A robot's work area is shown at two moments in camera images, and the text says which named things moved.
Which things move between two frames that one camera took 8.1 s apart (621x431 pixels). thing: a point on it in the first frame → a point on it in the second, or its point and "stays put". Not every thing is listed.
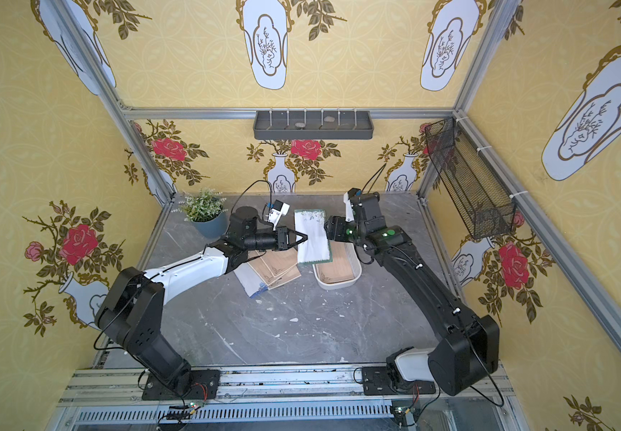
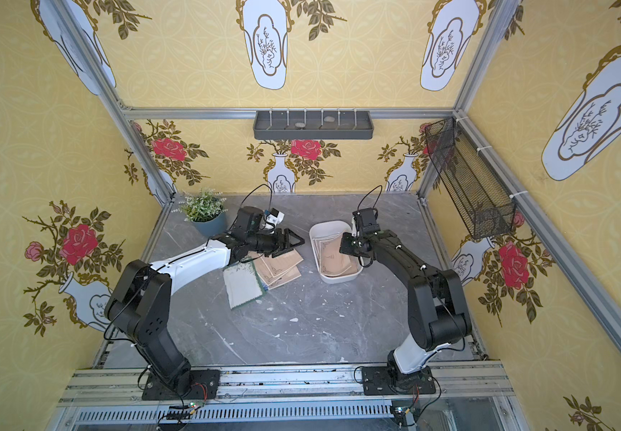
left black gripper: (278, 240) stays put
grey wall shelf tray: (314, 125) stays put
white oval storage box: (343, 271) stays put
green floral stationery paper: (316, 249) → (242, 283)
